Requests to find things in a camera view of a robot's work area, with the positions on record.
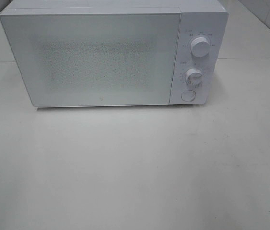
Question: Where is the round door release button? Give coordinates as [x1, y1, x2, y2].
[181, 90, 196, 102]

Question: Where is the white timer knob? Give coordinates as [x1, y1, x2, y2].
[186, 68, 203, 85]

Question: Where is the white microwave door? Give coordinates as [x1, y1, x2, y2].
[0, 14, 180, 107]

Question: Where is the white microwave oven body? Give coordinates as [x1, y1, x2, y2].
[0, 0, 229, 107]

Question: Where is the upper white round knob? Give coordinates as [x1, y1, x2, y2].
[190, 36, 210, 58]

